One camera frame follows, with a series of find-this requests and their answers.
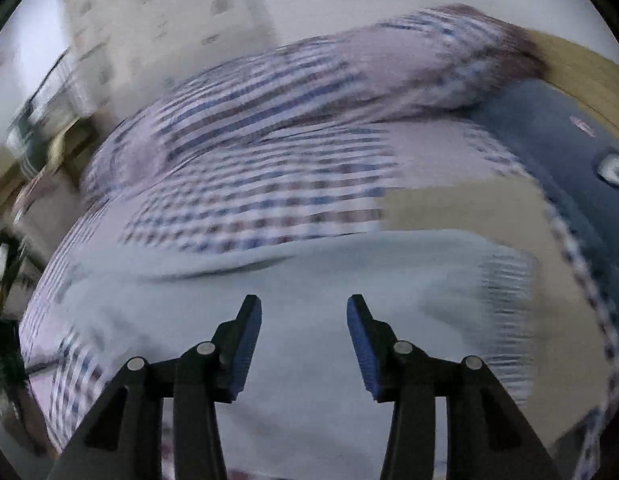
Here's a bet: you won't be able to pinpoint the checked patchwork quilt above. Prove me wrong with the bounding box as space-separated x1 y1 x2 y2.
82 5 545 196

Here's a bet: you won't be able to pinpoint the wooden side cabinet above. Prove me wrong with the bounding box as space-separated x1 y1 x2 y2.
0 115 100 211

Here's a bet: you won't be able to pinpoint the pineapple print curtain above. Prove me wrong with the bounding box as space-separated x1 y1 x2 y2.
59 0 280 126

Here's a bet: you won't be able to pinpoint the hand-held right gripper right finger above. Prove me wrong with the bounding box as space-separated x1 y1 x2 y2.
347 294 560 480

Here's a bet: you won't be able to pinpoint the beige folded pants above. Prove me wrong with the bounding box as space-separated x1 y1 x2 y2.
382 177 619 451

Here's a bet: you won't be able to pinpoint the grey fox plush pillow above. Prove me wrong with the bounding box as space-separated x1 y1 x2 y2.
469 80 619 321

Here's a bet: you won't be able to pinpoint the checked patchwork bedsheet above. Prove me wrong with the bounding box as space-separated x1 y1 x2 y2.
16 122 619 480

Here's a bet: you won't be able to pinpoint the light blue denim pants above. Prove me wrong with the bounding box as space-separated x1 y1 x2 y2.
49 230 540 476

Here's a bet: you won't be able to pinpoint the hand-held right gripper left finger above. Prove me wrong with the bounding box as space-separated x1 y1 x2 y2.
46 294 263 480

